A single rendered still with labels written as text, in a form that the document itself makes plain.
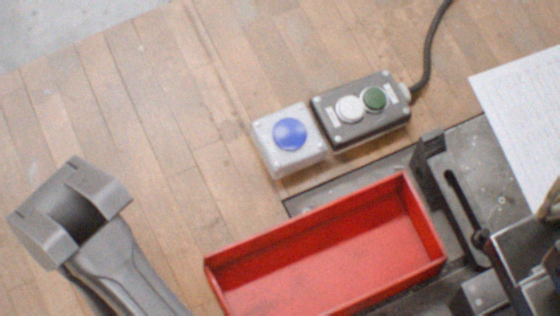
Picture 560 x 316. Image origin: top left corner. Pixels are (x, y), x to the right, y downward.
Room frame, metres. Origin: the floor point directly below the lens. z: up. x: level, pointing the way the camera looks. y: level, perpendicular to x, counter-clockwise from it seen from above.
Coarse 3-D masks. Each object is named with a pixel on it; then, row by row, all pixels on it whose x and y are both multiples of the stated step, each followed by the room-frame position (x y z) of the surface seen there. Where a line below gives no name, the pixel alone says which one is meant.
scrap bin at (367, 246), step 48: (384, 192) 0.54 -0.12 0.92; (240, 240) 0.44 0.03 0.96; (288, 240) 0.47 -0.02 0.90; (336, 240) 0.48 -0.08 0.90; (384, 240) 0.49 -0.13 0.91; (432, 240) 0.48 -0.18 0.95; (240, 288) 0.40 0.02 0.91; (288, 288) 0.41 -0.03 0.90; (336, 288) 0.42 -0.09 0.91; (384, 288) 0.41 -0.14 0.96
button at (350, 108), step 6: (348, 96) 0.64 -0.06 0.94; (342, 102) 0.63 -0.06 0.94; (348, 102) 0.63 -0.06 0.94; (354, 102) 0.64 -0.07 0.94; (360, 102) 0.64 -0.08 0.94; (342, 108) 0.62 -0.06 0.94; (348, 108) 0.63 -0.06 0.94; (354, 108) 0.63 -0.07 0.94; (360, 108) 0.63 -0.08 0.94; (342, 114) 0.62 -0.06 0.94; (348, 114) 0.62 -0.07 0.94; (354, 114) 0.62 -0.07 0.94; (360, 114) 0.62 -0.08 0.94
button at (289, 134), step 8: (280, 120) 0.60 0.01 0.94; (288, 120) 0.60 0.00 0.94; (296, 120) 0.60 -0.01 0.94; (280, 128) 0.59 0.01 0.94; (288, 128) 0.59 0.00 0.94; (296, 128) 0.59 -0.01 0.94; (304, 128) 0.59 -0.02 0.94; (280, 136) 0.58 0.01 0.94; (288, 136) 0.58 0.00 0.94; (296, 136) 0.58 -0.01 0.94; (304, 136) 0.58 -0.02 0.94; (280, 144) 0.57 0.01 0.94; (288, 144) 0.57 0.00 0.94; (296, 144) 0.57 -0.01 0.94
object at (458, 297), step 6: (456, 294) 0.42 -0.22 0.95; (462, 294) 0.41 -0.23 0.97; (450, 300) 0.42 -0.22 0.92; (456, 300) 0.41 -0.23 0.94; (462, 300) 0.41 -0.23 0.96; (450, 306) 0.41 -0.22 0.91; (456, 306) 0.41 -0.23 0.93; (462, 306) 0.40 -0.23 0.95; (468, 306) 0.40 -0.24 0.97; (450, 312) 0.41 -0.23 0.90; (456, 312) 0.40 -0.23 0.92; (462, 312) 0.40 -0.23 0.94; (468, 312) 0.39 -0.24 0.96
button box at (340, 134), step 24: (432, 24) 0.78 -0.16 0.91; (384, 72) 0.69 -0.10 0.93; (336, 96) 0.64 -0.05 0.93; (360, 96) 0.65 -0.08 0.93; (408, 96) 0.66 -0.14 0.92; (336, 120) 0.61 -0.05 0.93; (360, 120) 0.62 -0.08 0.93; (384, 120) 0.62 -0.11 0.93; (408, 120) 0.64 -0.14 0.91; (336, 144) 0.58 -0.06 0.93; (360, 144) 0.60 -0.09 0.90
